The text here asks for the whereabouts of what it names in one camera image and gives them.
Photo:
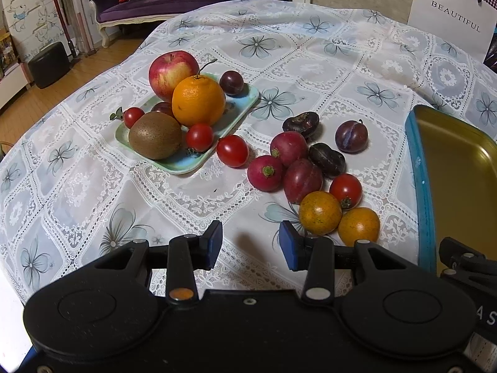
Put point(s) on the light green rectangular plate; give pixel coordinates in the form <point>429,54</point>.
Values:
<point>184,161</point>

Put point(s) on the red radish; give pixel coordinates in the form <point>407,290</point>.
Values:
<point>265,173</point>
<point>289,146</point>

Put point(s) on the red cherry tomato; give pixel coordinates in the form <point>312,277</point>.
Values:
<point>233,151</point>
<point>346,189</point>

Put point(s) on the white paper bag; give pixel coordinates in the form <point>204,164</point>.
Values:
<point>468,24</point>

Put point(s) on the white low shelf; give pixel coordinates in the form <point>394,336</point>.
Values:
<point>17,78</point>

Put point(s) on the orange with stem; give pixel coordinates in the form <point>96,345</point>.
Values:
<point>198,99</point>

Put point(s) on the reddish purple plum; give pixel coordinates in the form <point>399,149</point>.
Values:
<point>301,178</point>

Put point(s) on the white cartoon cabinet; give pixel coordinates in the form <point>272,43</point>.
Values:
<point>33,25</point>

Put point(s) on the red apple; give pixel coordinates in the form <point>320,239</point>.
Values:
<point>168,70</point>

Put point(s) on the cherry tomato with leaf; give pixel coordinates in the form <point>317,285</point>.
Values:
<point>129,116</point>

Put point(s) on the hidden dark plum on plate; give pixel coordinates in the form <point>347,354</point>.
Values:
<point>163,107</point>

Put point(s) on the cherry tomato on plate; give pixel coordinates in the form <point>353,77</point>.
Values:
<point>199,137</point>

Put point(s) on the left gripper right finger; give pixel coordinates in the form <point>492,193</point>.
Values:
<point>316,256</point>

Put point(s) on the white lace floral tablecloth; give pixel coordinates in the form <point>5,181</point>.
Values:
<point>71,193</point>

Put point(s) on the orange cherry tomato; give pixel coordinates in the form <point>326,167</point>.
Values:
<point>320,213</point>
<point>360,223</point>

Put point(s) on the gold metal tray blue rim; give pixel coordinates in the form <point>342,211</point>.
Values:
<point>454,167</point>

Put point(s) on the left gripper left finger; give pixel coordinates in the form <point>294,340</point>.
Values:
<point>187,254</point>

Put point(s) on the brown kiwi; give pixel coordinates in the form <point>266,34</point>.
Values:
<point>156,136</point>

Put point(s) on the black ottoman stool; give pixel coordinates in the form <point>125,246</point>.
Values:
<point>49,65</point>

